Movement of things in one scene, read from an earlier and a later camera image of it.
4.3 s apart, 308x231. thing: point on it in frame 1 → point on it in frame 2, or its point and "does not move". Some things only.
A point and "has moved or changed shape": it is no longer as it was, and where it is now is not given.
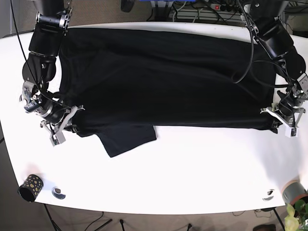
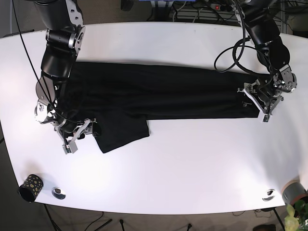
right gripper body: (288, 114) → (264, 96)
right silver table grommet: (269, 196) does not move
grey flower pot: (292, 191) does not move
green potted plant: (297, 218) does not move
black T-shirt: (119, 83) has moved or changed shape
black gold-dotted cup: (31, 188) does not move
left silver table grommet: (56, 191) does not move
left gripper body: (57, 130) → (90, 126)
